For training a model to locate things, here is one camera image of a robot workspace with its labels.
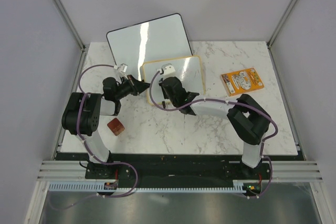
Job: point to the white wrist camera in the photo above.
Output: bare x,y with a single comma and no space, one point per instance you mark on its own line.
167,70
121,69

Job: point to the white slotted cable duct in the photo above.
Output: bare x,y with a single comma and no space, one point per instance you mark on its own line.
104,187

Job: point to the orange card box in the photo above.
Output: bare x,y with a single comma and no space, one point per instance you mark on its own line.
241,81

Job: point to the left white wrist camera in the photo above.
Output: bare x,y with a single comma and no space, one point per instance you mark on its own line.
121,69

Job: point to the right aluminium corner post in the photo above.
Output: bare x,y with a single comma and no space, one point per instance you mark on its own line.
285,16

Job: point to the left aluminium corner post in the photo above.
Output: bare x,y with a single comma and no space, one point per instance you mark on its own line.
65,16

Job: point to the red wooden block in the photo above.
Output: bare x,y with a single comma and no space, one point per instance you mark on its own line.
116,126

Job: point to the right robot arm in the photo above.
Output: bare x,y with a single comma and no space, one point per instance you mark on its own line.
247,117

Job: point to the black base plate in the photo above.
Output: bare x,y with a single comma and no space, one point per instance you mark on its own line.
145,170

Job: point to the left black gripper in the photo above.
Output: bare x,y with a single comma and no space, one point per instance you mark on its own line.
136,86

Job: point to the aluminium rail frame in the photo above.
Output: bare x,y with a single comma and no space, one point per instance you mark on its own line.
293,194

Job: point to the yellow framed whiteboard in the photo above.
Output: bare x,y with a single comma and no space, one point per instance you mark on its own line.
187,69

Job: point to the black framed whiteboard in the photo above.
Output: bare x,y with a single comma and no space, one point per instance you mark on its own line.
157,39

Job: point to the aluminium corner post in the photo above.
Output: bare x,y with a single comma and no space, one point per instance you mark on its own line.
285,16
65,16

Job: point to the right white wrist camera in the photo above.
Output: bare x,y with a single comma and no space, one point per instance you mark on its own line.
167,70

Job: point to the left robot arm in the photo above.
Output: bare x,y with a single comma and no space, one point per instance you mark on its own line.
82,113

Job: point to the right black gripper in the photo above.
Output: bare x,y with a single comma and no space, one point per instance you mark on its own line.
165,96

